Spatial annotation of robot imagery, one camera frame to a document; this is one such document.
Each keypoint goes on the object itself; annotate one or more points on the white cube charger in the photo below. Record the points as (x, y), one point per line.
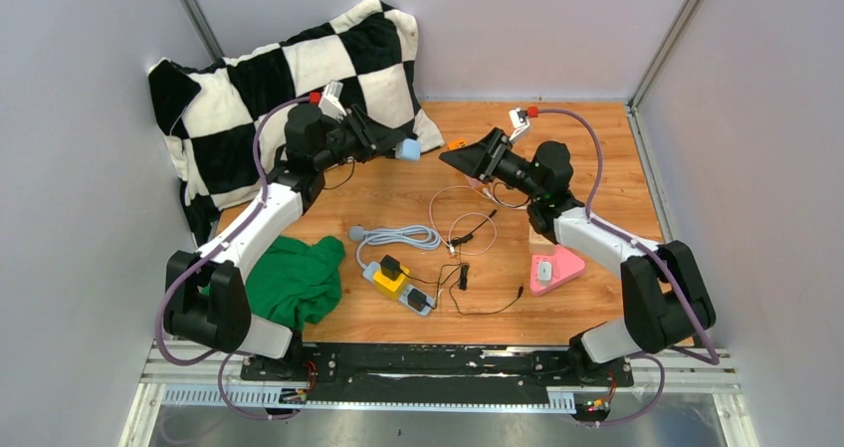
(544, 273)

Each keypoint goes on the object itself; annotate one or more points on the green cloth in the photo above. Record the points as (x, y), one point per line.
(295, 283)

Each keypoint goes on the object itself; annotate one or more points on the grey blue small charger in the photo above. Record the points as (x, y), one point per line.
(408, 150)

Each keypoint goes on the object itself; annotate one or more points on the black adapter with thin cable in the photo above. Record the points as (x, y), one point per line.
(456, 245)

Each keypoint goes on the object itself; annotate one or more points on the light blue power strip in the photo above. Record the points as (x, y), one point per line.
(413, 298)

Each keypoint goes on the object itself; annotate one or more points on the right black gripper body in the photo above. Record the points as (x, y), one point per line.
(504, 145)

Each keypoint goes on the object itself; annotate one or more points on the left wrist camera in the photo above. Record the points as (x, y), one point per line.
(329, 103)

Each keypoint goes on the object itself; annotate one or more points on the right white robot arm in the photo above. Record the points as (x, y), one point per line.
(664, 296)

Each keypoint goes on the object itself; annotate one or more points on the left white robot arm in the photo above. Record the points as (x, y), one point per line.
(205, 299)

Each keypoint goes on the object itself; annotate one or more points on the pink power strip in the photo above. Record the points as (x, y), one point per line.
(566, 267)

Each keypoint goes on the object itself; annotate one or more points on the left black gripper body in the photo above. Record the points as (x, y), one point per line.
(358, 134)

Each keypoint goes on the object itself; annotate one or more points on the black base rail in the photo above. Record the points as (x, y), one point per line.
(405, 377)

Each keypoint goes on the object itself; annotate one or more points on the beige cube socket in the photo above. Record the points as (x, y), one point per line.
(539, 245)

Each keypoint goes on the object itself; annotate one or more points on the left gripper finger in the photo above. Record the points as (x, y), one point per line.
(374, 127)
(384, 145)

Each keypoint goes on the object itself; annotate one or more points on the pink cube socket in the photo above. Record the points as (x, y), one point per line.
(475, 183)

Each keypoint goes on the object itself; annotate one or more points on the yellow cube socket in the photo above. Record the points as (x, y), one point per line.
(392, 288)

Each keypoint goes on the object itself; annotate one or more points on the black tp-link power adapter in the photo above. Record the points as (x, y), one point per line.
(392, 266)

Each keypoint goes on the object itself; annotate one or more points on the orange power strip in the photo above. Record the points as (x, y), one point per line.
(457, 143)

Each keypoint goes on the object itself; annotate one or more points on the black white checkered pillow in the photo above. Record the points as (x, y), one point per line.
(222, 125)

